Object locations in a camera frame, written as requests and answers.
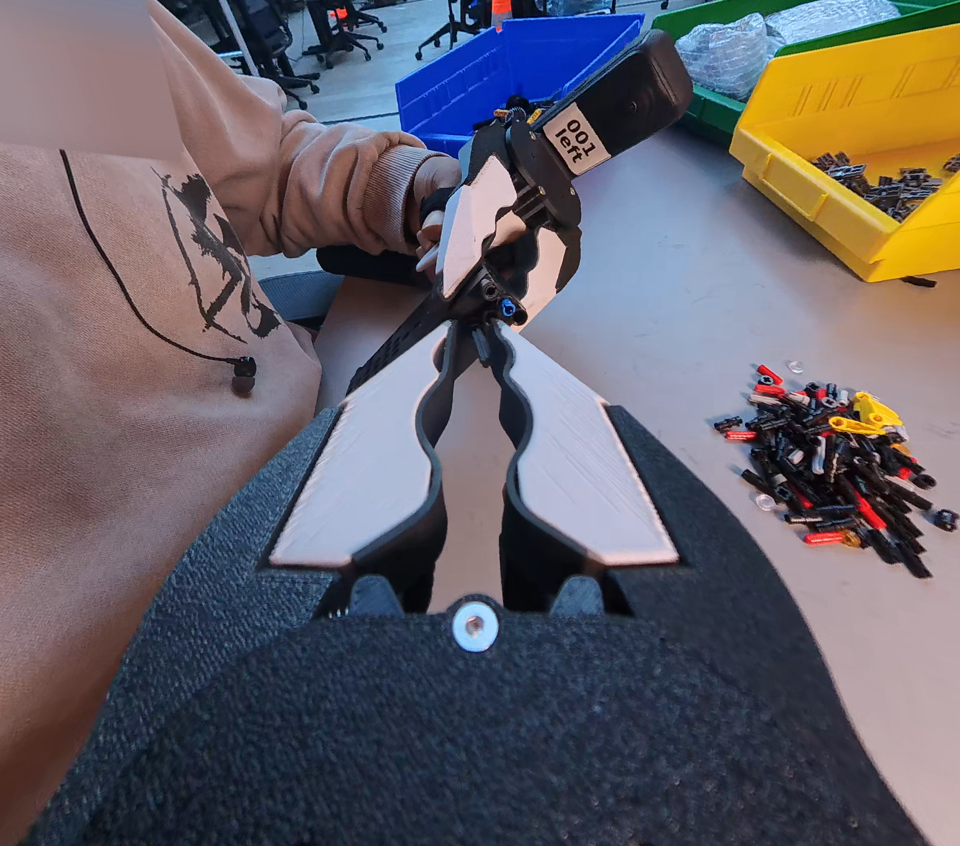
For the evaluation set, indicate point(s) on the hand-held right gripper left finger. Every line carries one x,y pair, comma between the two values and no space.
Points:
360,486

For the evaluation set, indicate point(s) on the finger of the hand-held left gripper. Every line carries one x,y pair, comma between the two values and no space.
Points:
472,223
551,272

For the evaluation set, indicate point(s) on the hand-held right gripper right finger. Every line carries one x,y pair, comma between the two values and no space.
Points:
592,486

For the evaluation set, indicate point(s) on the blue connector pin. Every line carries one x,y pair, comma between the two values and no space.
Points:
510,307

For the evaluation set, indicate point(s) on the black connector pin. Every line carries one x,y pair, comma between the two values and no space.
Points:
480,345

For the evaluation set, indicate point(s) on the black perforated building block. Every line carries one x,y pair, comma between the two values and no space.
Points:
409,336

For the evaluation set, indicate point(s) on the pile of small building pieces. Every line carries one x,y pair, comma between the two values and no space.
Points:
832,463

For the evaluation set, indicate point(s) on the person's left forearm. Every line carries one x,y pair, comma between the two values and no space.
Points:
337,186

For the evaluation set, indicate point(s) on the grey desk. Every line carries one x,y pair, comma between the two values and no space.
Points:
675,298

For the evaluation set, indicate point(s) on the person's left hand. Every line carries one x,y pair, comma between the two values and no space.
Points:
439,175

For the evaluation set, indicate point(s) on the green storage bin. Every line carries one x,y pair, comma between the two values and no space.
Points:
709,115

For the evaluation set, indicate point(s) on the clear plastic-wrapped bundle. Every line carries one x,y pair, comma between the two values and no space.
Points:
724,55
829,15

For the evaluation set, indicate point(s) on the black chair armrest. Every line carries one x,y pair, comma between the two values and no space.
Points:
360,265

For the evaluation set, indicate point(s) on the blue storage bin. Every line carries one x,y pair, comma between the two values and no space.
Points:
450,88

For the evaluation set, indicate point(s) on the dark chair seat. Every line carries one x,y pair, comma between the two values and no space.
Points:
300,298

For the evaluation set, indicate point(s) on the yellow storage bin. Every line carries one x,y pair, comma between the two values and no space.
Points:
825,111

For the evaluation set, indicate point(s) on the person's beige hoodie torso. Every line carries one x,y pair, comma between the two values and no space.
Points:
90,411

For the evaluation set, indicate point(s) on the heap of black building pieces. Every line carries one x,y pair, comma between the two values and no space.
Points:
892,190

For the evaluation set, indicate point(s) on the small black building piece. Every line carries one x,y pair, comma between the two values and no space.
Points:
919,281

